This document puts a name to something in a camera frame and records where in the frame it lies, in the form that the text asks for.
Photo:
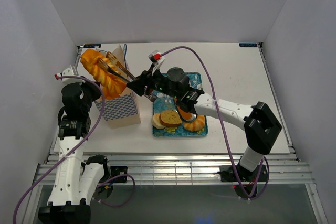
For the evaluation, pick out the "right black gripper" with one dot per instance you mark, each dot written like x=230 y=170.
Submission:
x=145 y=79

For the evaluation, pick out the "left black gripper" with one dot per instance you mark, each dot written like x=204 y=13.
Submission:
x=96 y=93

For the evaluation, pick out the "twisted braided fake bread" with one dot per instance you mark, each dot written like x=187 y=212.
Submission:
x=107 y=80

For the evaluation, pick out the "blue checkered paper bag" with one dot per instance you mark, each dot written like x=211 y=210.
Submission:
x=123 y=110

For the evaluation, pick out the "fake croissant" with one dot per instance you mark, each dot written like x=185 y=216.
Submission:
x=197 y=125

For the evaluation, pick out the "orange long fake bread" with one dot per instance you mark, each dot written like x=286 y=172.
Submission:
x=108 y=95

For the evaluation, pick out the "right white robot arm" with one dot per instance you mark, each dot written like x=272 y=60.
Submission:
x=259 y=123

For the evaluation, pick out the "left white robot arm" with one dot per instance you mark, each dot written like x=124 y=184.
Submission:
x=75 y=181

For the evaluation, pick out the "pale round bread slice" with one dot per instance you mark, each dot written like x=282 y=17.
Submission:
x=156 y=121

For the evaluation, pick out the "white-edged fake bread slice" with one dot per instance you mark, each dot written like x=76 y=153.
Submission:
x=187 y=116

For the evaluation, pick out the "teal floral tray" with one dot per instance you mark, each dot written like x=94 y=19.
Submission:
x=165 y=102

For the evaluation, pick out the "brown baguette slice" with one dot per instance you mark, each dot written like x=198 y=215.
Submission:
x=170 y=118

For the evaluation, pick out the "left blue corner label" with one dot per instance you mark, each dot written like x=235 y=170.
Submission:
x=94 y=46

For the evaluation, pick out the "blue corner label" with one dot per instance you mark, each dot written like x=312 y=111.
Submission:
x=248 y=45
x=94 y=46

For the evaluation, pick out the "right blue corner label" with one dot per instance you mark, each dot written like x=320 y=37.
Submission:
x=248 y=45

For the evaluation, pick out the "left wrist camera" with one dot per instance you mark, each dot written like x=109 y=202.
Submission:
x=69 y=71

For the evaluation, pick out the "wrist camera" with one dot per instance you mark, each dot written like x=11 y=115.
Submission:
x=69 y=71
x=157 y=60

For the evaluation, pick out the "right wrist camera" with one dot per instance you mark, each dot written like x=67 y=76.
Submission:
x=157 y=60

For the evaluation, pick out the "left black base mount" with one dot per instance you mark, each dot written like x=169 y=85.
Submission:
x=119 y=170

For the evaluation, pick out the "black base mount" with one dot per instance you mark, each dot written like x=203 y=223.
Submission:
x=119 y=170
x=227 y=174

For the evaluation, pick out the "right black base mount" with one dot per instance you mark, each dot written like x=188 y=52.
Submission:
x=227 y=174

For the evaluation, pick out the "aluminium frame rail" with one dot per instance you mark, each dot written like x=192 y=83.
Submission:
x=155 y=170

